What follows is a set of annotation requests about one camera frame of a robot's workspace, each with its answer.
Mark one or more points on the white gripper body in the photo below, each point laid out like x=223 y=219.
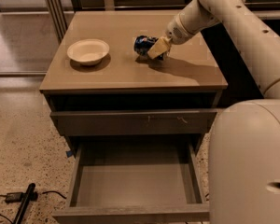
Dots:
x=176 y=32

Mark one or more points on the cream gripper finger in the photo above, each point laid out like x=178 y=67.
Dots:
x=159 y=46

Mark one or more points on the blue pepsi can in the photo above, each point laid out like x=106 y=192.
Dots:
x=143 y=43

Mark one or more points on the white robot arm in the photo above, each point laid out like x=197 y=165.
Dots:
x=244 y=148

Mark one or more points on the grey drawer cabinet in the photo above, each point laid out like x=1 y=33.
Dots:
x=188 y=78

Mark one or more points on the closed grey top drawer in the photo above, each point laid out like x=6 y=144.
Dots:
x=86 y=123

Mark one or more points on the open grey middle drawer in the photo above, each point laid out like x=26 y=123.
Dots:
x=135 y=181

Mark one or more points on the white paper bowl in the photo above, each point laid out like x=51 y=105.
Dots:
x=88 y=52

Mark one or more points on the blue tape piece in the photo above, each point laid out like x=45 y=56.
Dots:
x=69 y=153

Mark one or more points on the black power adapter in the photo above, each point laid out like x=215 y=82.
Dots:
x=13 y=197

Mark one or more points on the black rod on floor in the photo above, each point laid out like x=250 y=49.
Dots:
x=30 y=195

